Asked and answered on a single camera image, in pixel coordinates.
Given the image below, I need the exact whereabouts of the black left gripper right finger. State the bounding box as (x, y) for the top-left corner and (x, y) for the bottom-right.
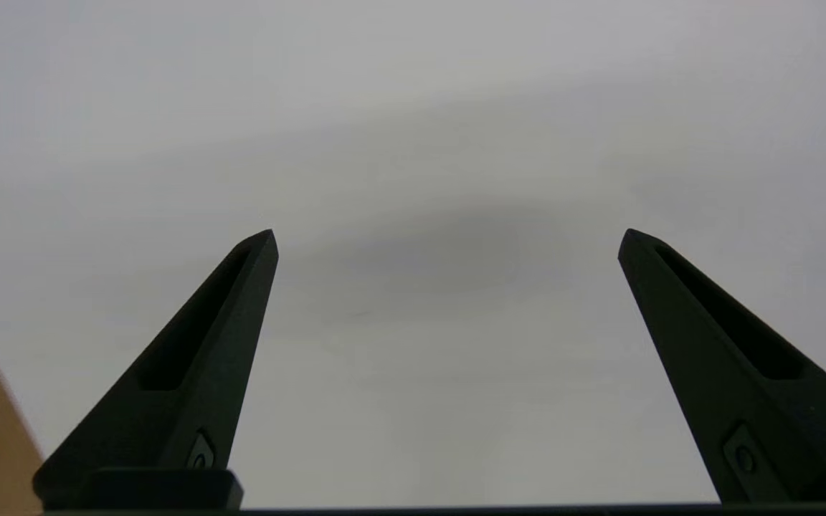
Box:
(617, 228), (826, 505)

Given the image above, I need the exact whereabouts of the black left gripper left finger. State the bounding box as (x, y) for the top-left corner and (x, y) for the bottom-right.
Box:
(32, 229), (280, 511)

